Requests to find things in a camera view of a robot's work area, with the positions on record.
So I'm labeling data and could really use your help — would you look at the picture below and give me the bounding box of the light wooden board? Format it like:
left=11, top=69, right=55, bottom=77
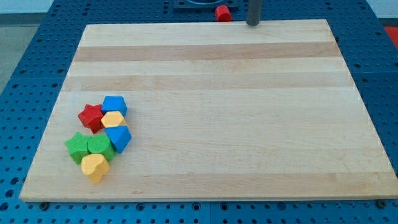
left=20, top=19, right=397, bottom=202

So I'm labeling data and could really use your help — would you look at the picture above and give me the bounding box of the blue triangle block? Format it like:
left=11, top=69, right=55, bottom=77
left=104, top=126, right=132, bottom=154

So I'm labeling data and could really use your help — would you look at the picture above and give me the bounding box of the yellow pentagon block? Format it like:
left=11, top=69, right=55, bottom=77
left=101, top=111, right=127, bottom=128

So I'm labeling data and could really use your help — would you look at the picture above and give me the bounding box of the blue cube block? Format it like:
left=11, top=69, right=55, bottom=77
left=101, top=95, right=127, bottom=116

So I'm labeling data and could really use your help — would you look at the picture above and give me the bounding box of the red cylinder block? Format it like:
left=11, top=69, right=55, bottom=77
left=215, top=5, right=232, bottom=22

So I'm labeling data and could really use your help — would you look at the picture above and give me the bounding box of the green cylinder block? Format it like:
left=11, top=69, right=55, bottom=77
left=87, top=134, right=116, bottom=161

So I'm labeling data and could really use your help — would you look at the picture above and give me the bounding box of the red star block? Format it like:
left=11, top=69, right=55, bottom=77
left=78, top=104, right=104, bottom=134

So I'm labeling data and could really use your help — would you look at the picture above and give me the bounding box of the yellow heart block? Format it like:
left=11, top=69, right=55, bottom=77
left=81, top=154, right=110, bottom=184

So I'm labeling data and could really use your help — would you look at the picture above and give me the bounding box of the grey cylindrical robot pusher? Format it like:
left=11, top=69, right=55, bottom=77
left=246, top=0, right=263, bottom=26

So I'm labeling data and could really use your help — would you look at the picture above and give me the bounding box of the green star block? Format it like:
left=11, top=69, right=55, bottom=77
left=64, top=132, right=91, bottom=164

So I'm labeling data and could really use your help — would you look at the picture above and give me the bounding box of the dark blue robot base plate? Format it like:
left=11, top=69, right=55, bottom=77
left=172, top=0, right=239, bottom=11

